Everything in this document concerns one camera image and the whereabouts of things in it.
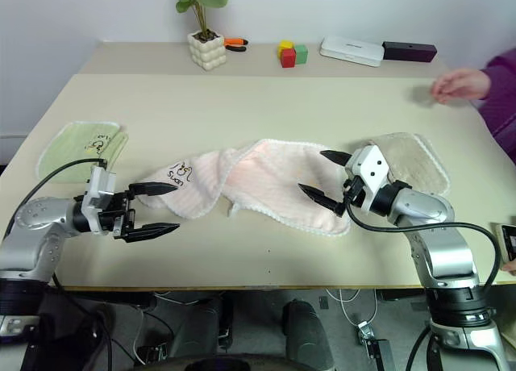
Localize white bubble plant pot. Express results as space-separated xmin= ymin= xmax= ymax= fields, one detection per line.
xmin=187 ymin=30 xmax=227 ymax=73

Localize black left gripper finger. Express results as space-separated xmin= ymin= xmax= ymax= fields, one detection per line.
xmin=120 ymin=223 xmax=181 ymax=244
xmin=128 ymin=181 xmax=180 ymax=198

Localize flat white box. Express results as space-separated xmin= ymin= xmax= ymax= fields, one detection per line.
xmin=319 ymin=35 xmax=386 ymax=69

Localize dark rounded robot leg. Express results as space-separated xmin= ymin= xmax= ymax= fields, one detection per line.
xmin=281 ymin=299 xmax=336 ymax=371
xmin=151 ymin=293 xmax=227 ymax=364

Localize dark phone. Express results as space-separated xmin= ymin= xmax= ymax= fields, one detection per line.
xmin=490 ymin=222 xmax=516 ymax=264

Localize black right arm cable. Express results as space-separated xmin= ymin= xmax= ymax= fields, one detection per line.
xmin=344 ymin=202 xmax=498 ymax=294

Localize pink towel with swan embroidery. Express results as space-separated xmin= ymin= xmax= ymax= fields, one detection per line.
xmin=135 ymin=138 xmax=352 ymax=239

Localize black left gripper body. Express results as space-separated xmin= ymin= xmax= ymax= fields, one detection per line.
xmin=98 ymin=189 xmax=137 ymax=243

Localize dark purple long box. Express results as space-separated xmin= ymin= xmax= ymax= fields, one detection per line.
xmin=381 ymin=40 xmax=439 ymax=64

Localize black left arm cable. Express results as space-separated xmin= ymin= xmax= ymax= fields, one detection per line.
xmin=3 ymin=157 xmax=108 ymax=243

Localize beige towel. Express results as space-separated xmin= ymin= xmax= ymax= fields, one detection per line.
xmin=354 ymin=131 xmax=452 ymax=197

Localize white cable under table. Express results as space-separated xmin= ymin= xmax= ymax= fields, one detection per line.
xmin=325 ymin=288 xmax=381 ymax=332

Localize orange black pliers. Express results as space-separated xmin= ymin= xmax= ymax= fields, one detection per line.
xmin=223 ymin=36 xmax=250 ymax=53

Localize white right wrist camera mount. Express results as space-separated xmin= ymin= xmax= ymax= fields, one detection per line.
xmin=346 ymin=144 xmax=392 ymax=213

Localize light green towel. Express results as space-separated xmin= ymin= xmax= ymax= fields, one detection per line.
xmin=35 ymin=121 xmax=131 ymax=185

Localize metal table clamp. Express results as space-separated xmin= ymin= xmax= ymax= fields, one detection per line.
xmin=356 ymin=321 xmax=393 ymax=371

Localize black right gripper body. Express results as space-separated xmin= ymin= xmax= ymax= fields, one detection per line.
xmin=340 ymin=164 xmax=368 ymax=208

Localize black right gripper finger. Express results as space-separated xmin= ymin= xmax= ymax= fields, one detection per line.
xmin=298 ymin=183 xmax=347 ymax=219
xmin=318 ymin=148 xmax=352 ymax=167

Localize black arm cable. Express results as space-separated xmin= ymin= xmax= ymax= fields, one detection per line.
xmin=344 ymin=202 xmax=498 ymax=294
xmin=3 ymin=157 xmax=108 ymax=243

